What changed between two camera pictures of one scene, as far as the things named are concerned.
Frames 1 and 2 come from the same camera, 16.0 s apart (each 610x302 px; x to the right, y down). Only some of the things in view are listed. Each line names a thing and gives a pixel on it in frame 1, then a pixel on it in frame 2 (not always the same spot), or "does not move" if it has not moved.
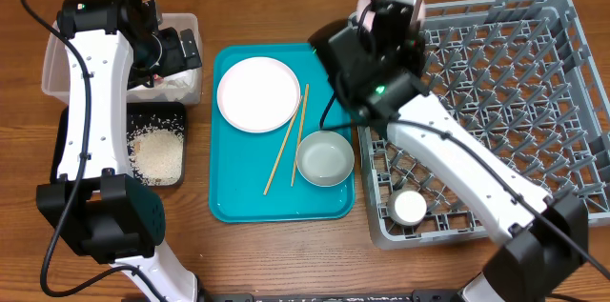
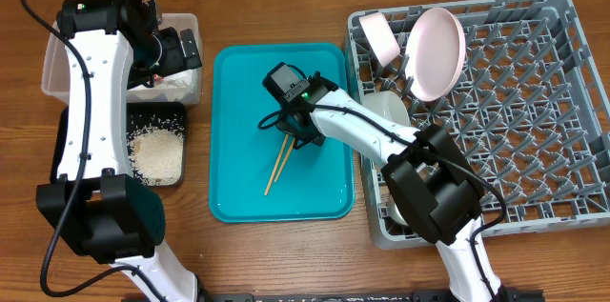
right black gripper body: x=407 y=55 to x=299 y=135
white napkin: x=186 y=82 does not move
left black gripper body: x=166 y=56 does not move
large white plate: x=258 y=94 to x=435 y=53
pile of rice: x=156 y=151 does not move
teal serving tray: x=270 y=160 does not move
